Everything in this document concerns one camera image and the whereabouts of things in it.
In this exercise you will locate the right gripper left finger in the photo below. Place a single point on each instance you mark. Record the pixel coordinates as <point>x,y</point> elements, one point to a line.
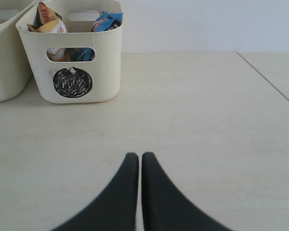
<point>114,209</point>

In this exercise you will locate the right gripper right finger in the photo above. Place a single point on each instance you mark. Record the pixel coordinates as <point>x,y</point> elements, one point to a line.
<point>165,207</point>

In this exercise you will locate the blue noodle packet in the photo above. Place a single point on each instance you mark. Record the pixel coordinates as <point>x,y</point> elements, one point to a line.
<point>107,21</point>

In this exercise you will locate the orange noodle packet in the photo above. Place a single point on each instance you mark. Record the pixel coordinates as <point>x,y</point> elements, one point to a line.
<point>49,21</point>

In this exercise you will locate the cream bin with square mark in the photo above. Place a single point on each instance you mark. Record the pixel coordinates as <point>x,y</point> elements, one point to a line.
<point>15,70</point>

